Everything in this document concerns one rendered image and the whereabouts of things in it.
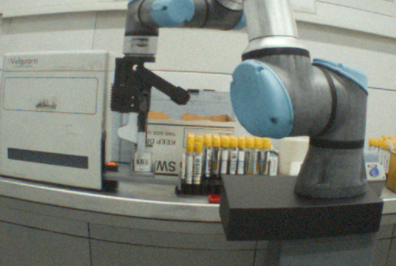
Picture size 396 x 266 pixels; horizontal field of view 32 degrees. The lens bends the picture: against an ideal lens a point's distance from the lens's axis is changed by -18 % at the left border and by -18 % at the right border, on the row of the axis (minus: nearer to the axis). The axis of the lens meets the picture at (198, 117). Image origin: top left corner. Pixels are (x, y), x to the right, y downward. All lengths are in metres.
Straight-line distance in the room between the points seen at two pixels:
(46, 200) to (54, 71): 0.29
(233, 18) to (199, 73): 0.66
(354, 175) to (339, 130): 0.09
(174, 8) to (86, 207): 0.45
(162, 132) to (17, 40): 0.67
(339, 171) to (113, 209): 0.54
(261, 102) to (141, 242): 1.20
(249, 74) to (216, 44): 1.07
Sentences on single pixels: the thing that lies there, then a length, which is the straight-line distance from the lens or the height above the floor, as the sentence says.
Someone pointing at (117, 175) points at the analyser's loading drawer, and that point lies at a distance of 1.65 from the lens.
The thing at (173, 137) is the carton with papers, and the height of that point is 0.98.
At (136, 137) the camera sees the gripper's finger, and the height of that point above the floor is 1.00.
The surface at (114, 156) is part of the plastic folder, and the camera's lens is 2.25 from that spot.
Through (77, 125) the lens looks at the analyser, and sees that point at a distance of 1.64.
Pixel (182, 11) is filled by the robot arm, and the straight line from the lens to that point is 1.54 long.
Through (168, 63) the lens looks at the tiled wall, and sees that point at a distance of 2.26.
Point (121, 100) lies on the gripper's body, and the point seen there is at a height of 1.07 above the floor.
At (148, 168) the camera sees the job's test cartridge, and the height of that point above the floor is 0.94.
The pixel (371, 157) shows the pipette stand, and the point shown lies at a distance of 1.80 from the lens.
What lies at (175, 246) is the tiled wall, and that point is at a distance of 2.32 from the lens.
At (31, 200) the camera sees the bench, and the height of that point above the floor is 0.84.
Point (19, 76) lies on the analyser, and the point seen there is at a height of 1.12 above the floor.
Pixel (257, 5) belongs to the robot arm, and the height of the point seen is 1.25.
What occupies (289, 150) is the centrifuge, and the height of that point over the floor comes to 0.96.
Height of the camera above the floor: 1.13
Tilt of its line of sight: 3 degrees down
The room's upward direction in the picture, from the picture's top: 3 degrees clockwise
